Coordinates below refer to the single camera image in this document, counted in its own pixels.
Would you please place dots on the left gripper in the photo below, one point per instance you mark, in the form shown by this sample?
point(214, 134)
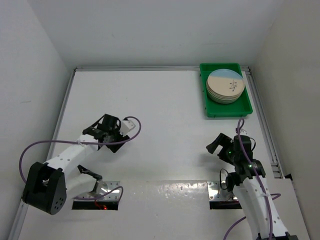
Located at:
point(121, 137)

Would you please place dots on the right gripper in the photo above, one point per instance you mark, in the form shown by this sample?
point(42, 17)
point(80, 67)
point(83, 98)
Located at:
point(222, 140)

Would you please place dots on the pink cream plate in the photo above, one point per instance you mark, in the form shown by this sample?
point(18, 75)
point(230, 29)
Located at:
point(222, 99)

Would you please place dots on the blue cream plate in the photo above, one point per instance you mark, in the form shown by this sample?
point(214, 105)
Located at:
point(225, 82)

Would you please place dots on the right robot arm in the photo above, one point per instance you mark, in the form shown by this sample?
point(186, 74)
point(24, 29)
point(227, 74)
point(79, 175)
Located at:
point(248, 184)

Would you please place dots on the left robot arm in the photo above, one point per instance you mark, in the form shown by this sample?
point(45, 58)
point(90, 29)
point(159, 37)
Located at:
point(50, 184)

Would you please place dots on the green plastic bin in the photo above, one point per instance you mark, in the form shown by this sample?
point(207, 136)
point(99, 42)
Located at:
point(240, 108)

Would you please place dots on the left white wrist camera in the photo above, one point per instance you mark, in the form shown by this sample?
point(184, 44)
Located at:
point(127, 126)

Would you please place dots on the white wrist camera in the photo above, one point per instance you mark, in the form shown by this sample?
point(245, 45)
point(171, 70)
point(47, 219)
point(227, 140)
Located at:
point(241, 131)
point(127, 126)

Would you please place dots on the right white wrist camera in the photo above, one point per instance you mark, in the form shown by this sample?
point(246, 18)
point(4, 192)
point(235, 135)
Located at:
point(241, 131)

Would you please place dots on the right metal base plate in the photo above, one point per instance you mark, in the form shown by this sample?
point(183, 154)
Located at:
point(217, 194)

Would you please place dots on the metal base plate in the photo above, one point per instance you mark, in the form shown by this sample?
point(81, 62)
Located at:
point(107, 191)
point(217, 194)

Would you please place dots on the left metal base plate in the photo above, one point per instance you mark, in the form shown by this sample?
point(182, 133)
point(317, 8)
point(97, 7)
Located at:
point(107, 191)

